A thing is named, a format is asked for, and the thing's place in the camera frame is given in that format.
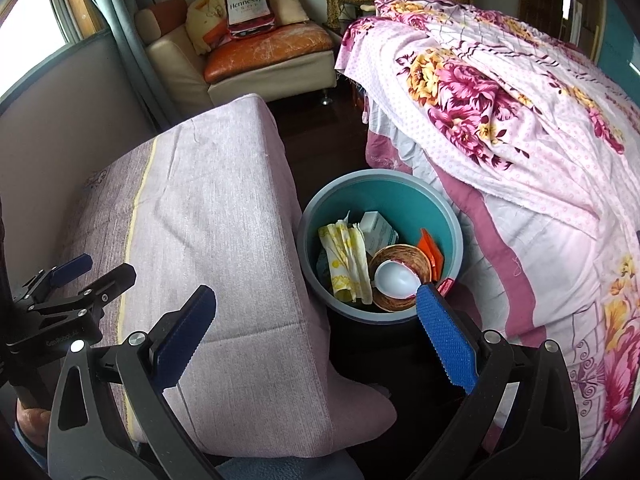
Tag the yellow printed pillow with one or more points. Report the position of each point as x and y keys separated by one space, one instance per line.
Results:
x=205 y=20

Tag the orange sofa armrest pad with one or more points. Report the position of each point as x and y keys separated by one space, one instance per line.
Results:
x=160 y=15

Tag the grey padded panel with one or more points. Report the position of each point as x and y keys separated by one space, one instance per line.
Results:
x=60 y=125

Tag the white wrapper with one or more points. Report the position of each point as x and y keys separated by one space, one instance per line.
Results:
x=345 y=260

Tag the cream leather sofa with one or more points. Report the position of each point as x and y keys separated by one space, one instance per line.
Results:
x=175 y=65

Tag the light blue carton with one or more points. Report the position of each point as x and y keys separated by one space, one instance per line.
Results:
x=380 y=230

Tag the person's blue trousers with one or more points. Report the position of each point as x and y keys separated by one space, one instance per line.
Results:
x=290 y=467

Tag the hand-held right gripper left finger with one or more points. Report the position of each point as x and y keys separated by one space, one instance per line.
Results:
x=185 y=340

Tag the cream pillow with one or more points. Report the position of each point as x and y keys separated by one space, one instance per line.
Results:
x=292 y=5

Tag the red bottle-shaped pillow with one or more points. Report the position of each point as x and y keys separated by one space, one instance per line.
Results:
x=247 y=5

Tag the orange seat cushion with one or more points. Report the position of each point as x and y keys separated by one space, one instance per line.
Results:
x=270 y=50

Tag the person's left hand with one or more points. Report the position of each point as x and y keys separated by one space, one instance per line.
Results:
x=32 y=422

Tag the window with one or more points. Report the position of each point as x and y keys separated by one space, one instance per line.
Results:
x=25 y=15

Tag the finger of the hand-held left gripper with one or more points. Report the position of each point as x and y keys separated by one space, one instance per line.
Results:
x=117 y=277
x=72 y=265

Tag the teal curtain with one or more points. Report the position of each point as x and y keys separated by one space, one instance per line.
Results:
x=125 y=35

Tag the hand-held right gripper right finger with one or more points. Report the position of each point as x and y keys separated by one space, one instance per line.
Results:
x=445 y=340

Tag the pink and white quilt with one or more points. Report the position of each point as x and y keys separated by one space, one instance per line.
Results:
x=550 y=300

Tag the orange snack packet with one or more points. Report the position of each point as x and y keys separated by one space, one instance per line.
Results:
x=432 y=255

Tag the teal trash bin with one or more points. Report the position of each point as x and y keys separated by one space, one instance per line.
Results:
x=320 y=205

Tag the pink paper cup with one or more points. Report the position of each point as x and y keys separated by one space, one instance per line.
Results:
x=395 y=280

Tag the floral pink bedsheet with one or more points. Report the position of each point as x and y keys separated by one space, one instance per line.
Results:
x=475 y=90

